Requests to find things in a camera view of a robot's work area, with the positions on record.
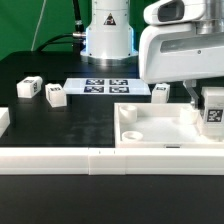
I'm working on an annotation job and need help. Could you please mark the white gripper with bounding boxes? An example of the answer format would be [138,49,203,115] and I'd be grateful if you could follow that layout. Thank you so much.
[139,23,224,109]

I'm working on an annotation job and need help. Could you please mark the white square tabletop panel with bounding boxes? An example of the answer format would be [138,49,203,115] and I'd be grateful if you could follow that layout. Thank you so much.
[114,103,224,149]

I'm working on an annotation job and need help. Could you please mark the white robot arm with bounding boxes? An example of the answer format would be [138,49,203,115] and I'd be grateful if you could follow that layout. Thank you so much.
[139,0,224,107]

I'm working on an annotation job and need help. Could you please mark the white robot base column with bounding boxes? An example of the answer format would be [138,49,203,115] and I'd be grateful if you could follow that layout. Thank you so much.
[80,0,138,66]

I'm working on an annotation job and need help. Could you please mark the white marker base plate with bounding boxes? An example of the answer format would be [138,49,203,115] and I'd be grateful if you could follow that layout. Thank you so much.
[63,78,151,96]

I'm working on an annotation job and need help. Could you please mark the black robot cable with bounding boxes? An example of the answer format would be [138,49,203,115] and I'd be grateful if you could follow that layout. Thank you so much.
[34,0,88,53]

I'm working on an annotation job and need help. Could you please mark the white thin cable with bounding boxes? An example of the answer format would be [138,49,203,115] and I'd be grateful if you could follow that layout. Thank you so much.
[30,0,48,52]

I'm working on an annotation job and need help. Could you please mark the white obstacle fence wall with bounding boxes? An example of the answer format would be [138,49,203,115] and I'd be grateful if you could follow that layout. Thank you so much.
[0,107,224,176]

